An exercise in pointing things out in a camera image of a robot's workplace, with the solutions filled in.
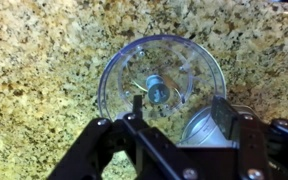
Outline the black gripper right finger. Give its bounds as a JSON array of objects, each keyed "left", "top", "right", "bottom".
[{"left": 211, "top": 95, "right": 239, "bottom": 140}]

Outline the clear food processor bowl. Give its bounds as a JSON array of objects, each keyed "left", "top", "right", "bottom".
[{"left": 98, "top": 35, "right": 226, "bottom": 121}]

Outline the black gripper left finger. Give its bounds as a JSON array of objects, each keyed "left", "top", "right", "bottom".
[{"left": 132, "top": 95, "right": 143, "bottom": 119}]

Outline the grey processor blade shaft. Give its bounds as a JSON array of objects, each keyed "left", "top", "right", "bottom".
[{"left": 146, "top": 75, "right": 170, "bottom": 104}]

